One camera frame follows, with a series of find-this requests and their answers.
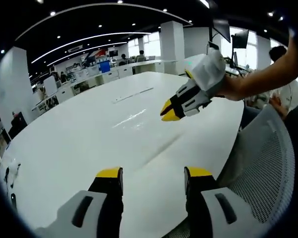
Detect transparent resealable bag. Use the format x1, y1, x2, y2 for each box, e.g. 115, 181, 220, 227
111, 108, 183, 165

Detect long curved ceiling light strip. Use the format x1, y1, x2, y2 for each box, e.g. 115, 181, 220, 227
30, 31, 152, 64

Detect ceiling air vent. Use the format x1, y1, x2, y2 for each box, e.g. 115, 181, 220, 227
68, 44, 84, 53

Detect red blue wall graphic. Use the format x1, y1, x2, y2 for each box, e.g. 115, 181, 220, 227
81, 49, 108, 63

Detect blue box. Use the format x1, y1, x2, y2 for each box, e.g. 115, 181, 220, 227
97, 61, 111, 74

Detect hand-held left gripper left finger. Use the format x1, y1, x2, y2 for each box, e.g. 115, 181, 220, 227
33, 166, 124, 238

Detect white mesh office chair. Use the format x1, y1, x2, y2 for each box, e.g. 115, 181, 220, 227
168, 104, 297, 238

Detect white desk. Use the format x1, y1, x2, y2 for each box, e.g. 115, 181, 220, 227
223, 64, 254, 78

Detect white board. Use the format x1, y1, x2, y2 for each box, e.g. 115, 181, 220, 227
43, 75, 58, 96

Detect bright window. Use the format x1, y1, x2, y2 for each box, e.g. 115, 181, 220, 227
128, 32, 162, 59

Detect group of round ceiling spotlights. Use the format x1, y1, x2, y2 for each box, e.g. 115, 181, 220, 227
0, 0, 284, 54

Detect black monitor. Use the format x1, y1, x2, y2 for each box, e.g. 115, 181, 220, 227
212, 18, 231, 43
231, 29, 250, 49

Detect short curved ceiling light strip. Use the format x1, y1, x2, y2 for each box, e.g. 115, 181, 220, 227
47, 41, 129, 66

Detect wide white pillar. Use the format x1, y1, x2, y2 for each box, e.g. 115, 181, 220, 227
0, 46, 33, 131

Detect narrow white pillar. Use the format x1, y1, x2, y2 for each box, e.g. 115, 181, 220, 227
159, 20, 185, 75

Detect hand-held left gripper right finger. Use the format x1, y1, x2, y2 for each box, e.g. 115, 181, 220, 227
183, 166, 264, 238

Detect crumpled white wrapper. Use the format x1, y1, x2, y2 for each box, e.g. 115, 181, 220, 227
8, 161, 22, 176

